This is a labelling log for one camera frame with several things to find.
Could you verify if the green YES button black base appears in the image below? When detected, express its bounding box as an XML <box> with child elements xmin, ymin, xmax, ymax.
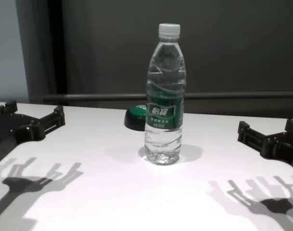
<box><xmin>123</xmin><ymin>103</ymin><xmax>147</xmax><ymax>132</ymax></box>

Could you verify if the black vertical wall post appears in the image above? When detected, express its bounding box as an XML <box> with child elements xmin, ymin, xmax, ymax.
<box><xmin>47</xmin><ymin>0</ymin><xmax>65</xmax><ymax>106</ymax></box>

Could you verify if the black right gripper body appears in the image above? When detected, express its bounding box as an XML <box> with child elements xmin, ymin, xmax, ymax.
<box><xmin>259</xmin><ymin>131</ymin><xmax>293</xmax><ymax>174</ymax></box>

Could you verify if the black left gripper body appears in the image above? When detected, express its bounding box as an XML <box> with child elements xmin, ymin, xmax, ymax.
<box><xmin>0</xmin><ymin>113</ymin><xmax>45</xmax><ymax>167</ymax></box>

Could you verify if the grey horizontal wall rail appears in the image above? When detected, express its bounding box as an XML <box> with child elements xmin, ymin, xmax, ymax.
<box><xmin>42</xmin><ymin>92</ymin><xmax>293</xmax><ymax>103</ymax></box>

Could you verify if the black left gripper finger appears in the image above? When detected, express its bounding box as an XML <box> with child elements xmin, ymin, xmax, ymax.
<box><xmin>29</xmin><ymin>105</ymin><xmax>66</xmax><ymax>141</ymax></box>
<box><xmin>0</xmin><ymin>101</ymin><xmax>18</xmax><ymax>116</ymax></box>

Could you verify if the clear water bottle green label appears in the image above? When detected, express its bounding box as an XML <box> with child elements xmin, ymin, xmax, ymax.
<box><xmin>144</xmin><ymin>23</ymin><xmax>187</xmax><ymax>166</ymax></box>

